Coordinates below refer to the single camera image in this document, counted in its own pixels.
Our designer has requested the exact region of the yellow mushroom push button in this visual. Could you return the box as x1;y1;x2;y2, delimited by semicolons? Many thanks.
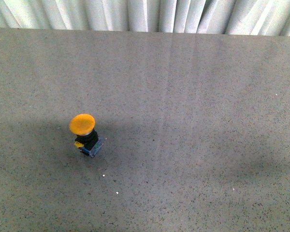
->
69;114;104;158

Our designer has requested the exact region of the white pleated curtain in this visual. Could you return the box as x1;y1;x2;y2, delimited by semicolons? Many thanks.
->
0;0;290;36

